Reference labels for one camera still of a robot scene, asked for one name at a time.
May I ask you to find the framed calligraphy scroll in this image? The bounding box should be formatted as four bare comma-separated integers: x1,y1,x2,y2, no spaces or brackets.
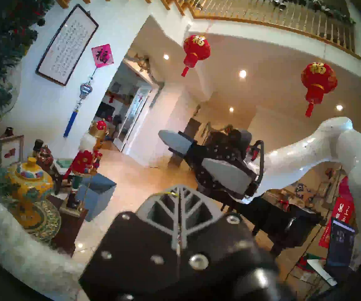
35,4,99,86

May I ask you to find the dark wood cabinet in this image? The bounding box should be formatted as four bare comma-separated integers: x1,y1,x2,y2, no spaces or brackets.
47,194,88,257

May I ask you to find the dark monitor screen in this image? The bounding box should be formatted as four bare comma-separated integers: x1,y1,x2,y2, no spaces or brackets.
326,217,356,270

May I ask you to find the red diamond fu sign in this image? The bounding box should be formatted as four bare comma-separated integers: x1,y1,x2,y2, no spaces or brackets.
92,44,114,68

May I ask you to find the blue grey square bin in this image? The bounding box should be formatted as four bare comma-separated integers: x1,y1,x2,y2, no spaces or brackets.
75,173,117,222

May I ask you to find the wooden balcony railing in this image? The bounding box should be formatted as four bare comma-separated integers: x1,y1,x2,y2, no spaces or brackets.
55,0,361,60

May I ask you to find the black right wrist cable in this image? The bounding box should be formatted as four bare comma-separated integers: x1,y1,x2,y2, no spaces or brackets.
245,140,265,196

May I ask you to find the yellow porcelain lidded jar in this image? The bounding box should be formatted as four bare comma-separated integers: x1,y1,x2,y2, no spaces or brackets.
6,157,55,211

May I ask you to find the blue tassel hanging charm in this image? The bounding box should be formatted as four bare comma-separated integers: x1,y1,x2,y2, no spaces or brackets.
63,68,94,138

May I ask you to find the red banner gold text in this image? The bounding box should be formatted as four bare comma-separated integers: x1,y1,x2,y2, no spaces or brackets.
318,177,356,249

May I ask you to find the small framed red picture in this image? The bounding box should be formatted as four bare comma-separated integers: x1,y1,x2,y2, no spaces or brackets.
0,135,24,166

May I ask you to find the red gold paper lantern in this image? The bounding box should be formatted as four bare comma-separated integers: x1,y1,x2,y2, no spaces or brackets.
300,62,338,118
181,35,211,77

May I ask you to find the black piano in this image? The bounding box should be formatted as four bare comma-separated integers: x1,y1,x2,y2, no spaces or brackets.
221,189,324,258

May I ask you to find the green gold decorative plate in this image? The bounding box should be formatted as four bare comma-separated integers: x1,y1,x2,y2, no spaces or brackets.
9,199,62,242

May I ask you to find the white glitter star ornament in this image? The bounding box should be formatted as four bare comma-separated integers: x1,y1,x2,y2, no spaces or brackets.
0,199,85,301

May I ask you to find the tall nutcracker soldier figure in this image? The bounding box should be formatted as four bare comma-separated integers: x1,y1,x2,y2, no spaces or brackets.
63,119,109,210

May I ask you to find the dark red cloisonne jar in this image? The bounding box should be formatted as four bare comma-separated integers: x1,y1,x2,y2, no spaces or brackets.
38,145,55,167

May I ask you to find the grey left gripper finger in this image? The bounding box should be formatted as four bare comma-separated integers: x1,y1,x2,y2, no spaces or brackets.
78,184,181,301

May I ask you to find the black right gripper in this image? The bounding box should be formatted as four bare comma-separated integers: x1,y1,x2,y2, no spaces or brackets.
158,129,295,301

